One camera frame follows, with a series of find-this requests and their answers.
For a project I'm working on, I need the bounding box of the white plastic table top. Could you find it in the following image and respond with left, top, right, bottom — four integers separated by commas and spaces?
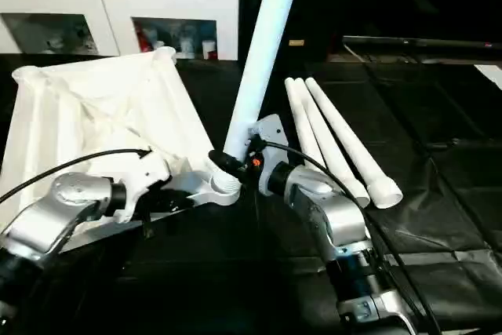
0, 46, 248, 253

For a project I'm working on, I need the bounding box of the white plastic table leg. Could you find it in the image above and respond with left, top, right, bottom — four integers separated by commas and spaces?
210, 0, 305, 196
284, 78, 326, 169
304, 76, 404, 210
293, 78, 371, 209

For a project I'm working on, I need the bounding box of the black work mat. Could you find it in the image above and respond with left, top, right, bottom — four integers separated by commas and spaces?
0, 53, 502, 335

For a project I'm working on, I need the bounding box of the crumpled black plastic sheet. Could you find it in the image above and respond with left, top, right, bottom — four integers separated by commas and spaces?
345, 60, 502, 335

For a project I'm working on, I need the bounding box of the white cabinet with glass doors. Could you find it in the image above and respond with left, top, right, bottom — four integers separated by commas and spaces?
0, 0, 240, 61

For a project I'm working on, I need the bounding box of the dark low furniture silver edge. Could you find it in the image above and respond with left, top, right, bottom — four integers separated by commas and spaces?
343, 35, 502, 57

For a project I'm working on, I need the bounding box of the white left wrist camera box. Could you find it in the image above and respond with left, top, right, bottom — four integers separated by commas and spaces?
118, 151, 173, 206

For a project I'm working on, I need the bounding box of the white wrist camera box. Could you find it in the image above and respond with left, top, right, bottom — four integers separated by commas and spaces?
118, 151, 173, 206
247, 114, 287, 171

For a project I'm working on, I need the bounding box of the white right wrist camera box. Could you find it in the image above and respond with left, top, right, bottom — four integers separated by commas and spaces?
247, 114, 287, 171

